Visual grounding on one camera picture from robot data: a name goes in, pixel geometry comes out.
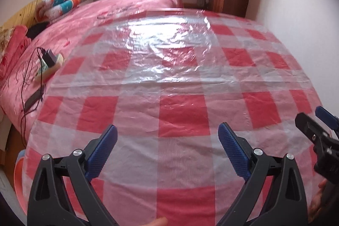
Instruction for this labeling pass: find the beige power strip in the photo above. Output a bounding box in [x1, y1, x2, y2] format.
[34, 53, 65, 82]

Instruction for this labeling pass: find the person's right hand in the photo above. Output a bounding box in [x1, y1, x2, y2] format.
[309, 180, 330, 225]

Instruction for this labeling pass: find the folded pink blanket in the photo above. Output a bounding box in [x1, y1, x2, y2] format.
[0, 25, 33, 79]

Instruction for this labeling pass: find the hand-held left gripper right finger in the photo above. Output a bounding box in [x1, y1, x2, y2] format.
[217, 122, 309, 226]

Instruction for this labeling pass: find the black charger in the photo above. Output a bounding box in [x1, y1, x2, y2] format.
[41, 49, 56, 67]

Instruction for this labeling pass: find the orange plastic basin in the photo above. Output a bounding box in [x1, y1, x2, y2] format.
[13, 148, 31, 206]

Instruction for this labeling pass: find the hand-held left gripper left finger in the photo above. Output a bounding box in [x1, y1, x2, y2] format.
[26, 124, 118, 226]

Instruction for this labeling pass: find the black charging cable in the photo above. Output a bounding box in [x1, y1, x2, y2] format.
[20, 47, 47, 147]

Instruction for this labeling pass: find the black phone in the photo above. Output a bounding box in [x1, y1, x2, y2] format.
[24, 87, 44, 110]

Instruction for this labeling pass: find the floral pillow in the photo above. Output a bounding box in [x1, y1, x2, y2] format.
[0, 27, 15, 57]

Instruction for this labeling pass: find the person's left hand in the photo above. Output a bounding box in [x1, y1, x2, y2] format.
[140, 217, 169, 226]

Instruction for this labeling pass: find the bed with pink bedspread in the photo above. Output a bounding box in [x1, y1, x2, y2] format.
[0, 0, 185, 147]

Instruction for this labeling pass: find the black cloth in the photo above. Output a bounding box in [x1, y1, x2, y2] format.
[26, 21, 51, 39]

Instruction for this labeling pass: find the pink checked plastic tablecloth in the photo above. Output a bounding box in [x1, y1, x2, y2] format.
[14, 7, 325, 226]

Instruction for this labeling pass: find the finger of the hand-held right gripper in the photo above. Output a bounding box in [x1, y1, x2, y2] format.
[295, 112, 339, 149]
[315, 105, 339, 136]

